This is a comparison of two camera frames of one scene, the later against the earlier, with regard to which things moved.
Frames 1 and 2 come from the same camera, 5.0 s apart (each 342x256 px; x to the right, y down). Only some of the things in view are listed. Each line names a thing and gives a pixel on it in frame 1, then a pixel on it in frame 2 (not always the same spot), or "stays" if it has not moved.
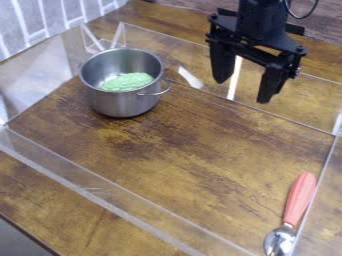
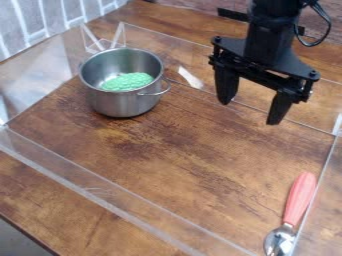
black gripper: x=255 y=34 → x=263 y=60
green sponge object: x=126 y=81 stays
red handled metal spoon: x=279 y=240 stays
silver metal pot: x=124 y=79 stays
